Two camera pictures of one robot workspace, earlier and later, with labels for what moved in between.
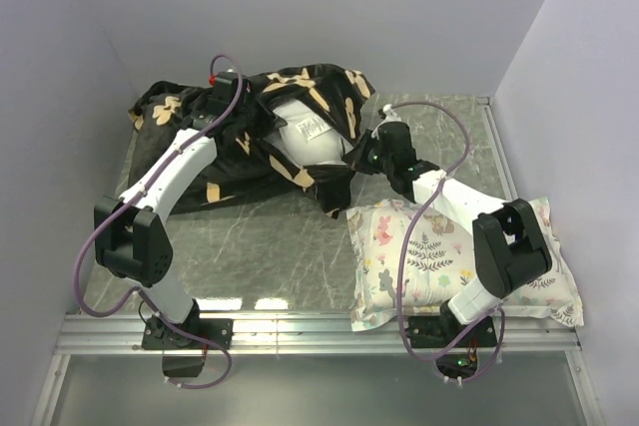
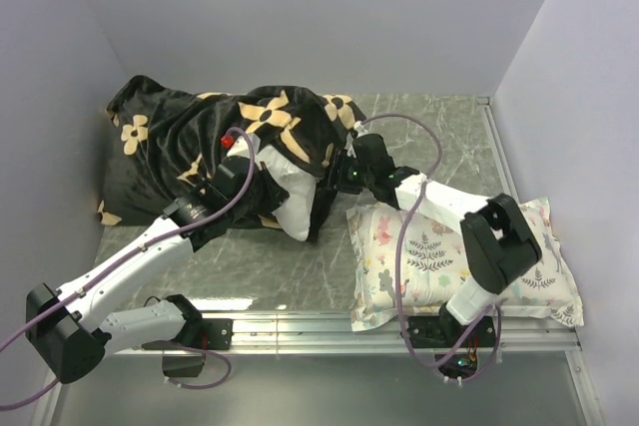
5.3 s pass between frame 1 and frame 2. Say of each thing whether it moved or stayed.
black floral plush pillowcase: moved
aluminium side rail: stayed
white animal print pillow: stayed
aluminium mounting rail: stayed
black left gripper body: moved
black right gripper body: moved
